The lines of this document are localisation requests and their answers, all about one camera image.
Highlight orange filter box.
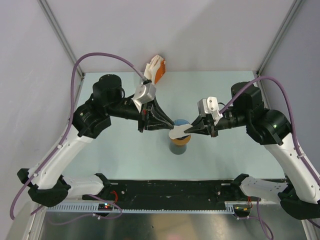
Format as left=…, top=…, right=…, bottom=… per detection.
left=153, top=57, right=166, bottom=84

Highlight single white paper filter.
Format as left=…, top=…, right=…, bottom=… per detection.
left=168, top=124, right=192, bottom=139

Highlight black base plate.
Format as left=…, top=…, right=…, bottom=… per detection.
left=97, top=180, right=248, bottom=211

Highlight white paper coffee filters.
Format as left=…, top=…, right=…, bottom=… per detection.
left=143, top=54, right=164, bottom=85

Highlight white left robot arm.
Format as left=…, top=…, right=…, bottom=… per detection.
left=17, top=74, right=174, bottom=207

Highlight glass beaker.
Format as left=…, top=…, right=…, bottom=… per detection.
left=169, top=143, right=187, bottom=155

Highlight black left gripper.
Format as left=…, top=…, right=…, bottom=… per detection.
left=106, top=95, right=175, bottom=133

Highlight blue glass dripper cone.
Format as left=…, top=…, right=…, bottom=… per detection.
left=173, top=119, right=190, bottom=126

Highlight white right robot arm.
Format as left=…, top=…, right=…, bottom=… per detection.
left=184, top=82, right=320, bottom=220

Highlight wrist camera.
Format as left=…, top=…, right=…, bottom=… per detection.
left=132, top=80, right=156, bottom=113
left=197, top=96, right=223, bottom=123

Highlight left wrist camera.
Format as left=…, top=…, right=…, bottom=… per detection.
left=132, top=80, right=156, bottom=113

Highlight white cable duct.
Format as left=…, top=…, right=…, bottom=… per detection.
left=47, top=202, right=235, bottom=215

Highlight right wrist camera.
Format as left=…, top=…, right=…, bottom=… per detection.
left=197, top=96, right=223, bottom=123

